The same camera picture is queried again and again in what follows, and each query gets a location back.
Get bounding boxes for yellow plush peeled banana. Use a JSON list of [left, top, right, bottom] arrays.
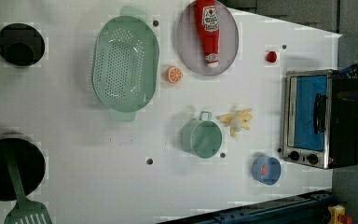
[[216, 108, 253, 137]]

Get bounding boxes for silver black toaster oven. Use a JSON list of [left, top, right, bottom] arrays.
[[282, 70, 358, 169]]

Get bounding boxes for small red strawberry toy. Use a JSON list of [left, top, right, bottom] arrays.
[[266, 51, 278, 63]]

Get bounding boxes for blue small bowl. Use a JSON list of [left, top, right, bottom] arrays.
[[252, 156, 282, 186]]

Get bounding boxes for red toy inside blue bowl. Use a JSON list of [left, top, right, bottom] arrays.
[[261, 166, 268, 175]]

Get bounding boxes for yellow red button box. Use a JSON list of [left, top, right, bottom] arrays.
[[328, 204, 353, 224]]

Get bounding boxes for red plush ketchup bottle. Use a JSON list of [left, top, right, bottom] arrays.
[[193, 0, 220, 67]]

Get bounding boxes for grey round plate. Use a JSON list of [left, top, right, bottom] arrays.
[[176, 1, 239, 76]]

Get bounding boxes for orange slice toy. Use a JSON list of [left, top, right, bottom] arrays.
[[166, 66, 183, 83]]

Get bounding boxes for green perforated colander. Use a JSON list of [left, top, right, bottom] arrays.
[[91, 6, 159, 122]]

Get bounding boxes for small black round container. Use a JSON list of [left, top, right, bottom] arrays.
[[0, 23, 46, 67]]

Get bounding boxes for green slotted spatula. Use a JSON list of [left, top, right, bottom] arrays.
[[4, 146, 53, 224]]

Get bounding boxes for large black pot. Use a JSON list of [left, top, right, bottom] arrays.
[[0, 134, 46, 202]]

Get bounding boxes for blue metal frame rail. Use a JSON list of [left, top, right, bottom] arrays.
[[159, 190, 337, 224]]

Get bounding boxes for green cup with handle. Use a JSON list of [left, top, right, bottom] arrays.
[[181, 111, 223, 159]]

